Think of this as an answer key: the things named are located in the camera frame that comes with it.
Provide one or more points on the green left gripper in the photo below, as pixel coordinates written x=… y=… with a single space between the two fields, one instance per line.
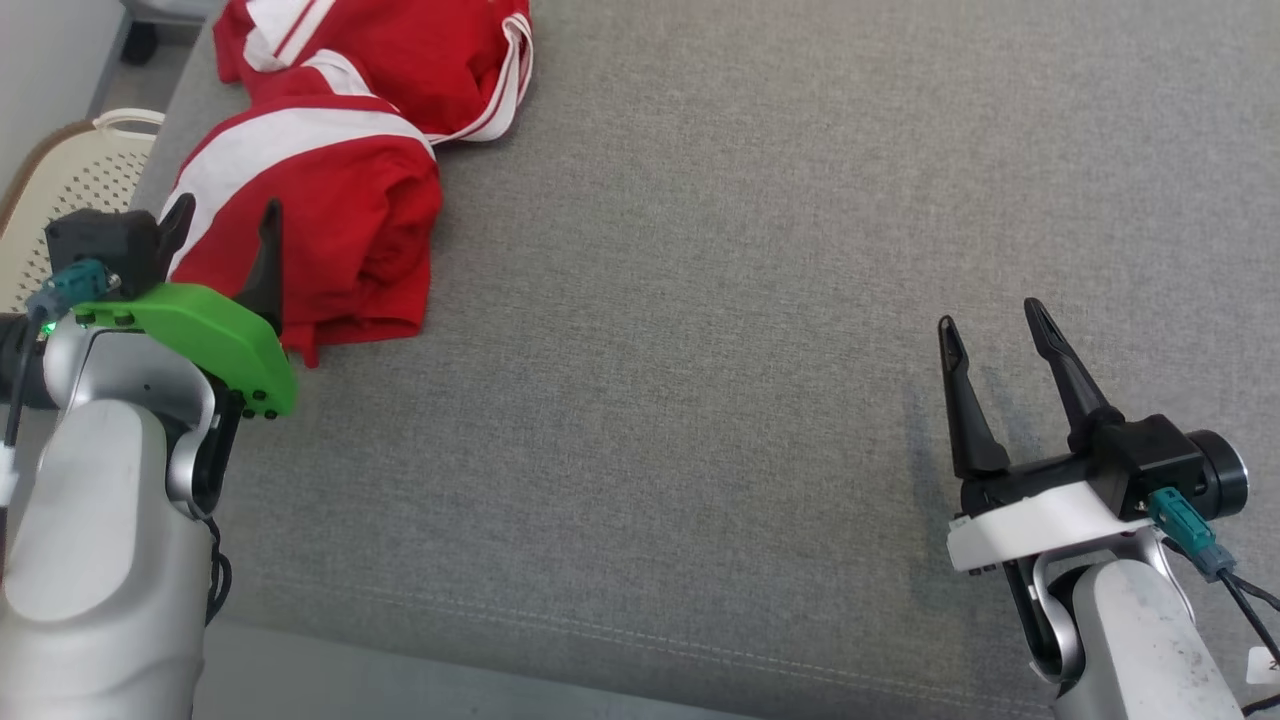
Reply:
x=215 y=335

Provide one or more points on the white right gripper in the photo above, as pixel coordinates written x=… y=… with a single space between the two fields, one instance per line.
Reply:
x=1040 y=520

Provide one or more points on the red shorts with white stripe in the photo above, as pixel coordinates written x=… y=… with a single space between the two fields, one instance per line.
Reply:
x=340 y=220

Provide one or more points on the red jersey with striped trim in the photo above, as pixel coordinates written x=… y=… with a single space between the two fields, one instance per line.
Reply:
x=440 y=60

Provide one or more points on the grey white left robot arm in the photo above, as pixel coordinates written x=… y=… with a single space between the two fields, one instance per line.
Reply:
x=100 y=540

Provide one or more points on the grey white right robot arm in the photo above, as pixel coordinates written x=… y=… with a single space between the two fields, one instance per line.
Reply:
x=1140 y=640

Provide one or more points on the cream perforated laundry basket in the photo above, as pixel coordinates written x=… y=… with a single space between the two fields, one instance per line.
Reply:
x=70 y=180

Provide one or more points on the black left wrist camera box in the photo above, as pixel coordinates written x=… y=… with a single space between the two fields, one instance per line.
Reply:
x=105 y=245

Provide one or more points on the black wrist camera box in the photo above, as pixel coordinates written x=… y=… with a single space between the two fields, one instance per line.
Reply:
x=105 y=245
x=1170 y=455

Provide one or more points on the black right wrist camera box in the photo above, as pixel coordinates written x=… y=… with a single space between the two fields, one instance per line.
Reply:
x=1170 y=455

